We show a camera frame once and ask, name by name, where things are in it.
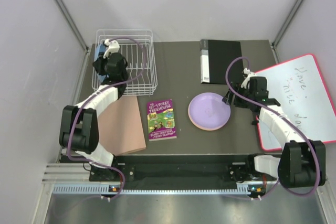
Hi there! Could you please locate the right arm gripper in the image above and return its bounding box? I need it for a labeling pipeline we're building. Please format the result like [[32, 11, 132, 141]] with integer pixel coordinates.
[[222, 82, 254, 109]]

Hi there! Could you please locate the blue plate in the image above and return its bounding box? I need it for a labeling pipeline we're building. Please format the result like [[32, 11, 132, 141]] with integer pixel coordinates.
[[93, 44, 106, 82]]

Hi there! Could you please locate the purple plate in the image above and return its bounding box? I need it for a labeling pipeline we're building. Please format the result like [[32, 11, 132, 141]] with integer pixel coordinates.
[[187, 92, 231, 118]]

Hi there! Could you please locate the pink plate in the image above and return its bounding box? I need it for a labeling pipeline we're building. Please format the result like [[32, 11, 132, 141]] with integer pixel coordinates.
[[189, 115, 229, 131]]

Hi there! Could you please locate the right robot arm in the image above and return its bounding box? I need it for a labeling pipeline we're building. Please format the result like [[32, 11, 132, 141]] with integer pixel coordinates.
[[223, 77, 326, 189]]

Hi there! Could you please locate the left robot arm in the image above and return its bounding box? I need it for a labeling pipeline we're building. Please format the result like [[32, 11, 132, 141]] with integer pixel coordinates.
[[59, 52, 129, 180]]

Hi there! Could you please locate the black document folder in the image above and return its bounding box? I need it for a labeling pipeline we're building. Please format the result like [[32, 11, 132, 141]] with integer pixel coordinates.
[[199, 39, 242, 85]]

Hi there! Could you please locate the pink notebook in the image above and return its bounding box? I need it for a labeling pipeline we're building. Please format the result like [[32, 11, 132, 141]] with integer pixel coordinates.
[[98, 96, 146, 155]]

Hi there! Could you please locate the purple treehouse book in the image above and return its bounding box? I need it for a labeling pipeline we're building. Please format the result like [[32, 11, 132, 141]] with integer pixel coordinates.
[[146, 99, 177, 142]]

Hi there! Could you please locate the pink framed whiteboard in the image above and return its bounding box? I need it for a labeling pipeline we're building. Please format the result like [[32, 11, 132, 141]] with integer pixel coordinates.
[[257, 54, 335, 144]]

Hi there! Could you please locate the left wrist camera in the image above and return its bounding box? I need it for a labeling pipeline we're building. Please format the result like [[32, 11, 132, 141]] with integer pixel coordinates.
[[103, 39, 120, 59]]

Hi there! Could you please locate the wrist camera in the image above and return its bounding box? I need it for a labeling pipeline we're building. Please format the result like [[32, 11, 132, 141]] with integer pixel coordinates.
[[240, 68, 257, 89], [103, 39, 120, 59]]

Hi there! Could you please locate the white wire dish rack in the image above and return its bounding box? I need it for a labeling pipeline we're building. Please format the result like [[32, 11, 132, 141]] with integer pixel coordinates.
[[92, 28, 157, 96]]

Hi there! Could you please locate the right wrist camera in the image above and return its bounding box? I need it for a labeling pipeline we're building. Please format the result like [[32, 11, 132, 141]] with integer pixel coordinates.
[[240, 68, 257, 89]]

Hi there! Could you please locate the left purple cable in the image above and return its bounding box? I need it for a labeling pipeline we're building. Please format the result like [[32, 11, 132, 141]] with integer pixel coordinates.
[[66, 36, 148, 162]]

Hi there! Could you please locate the purple cable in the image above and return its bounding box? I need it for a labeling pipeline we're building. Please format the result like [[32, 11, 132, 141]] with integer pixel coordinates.
[[66, 36, 148, 162], [225, 56, 323, 197]]

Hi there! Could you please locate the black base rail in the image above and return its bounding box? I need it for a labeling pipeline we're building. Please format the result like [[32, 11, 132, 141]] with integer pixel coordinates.
[[59, 153, 279, 190]]

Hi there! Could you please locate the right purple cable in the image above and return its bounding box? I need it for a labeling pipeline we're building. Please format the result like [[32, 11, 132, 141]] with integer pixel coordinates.
[[225, 56, 323, 197]]

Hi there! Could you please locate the slotted cable duct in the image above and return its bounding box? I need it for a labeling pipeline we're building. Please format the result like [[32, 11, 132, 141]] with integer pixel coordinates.
[[52, 184, 264, 195]]

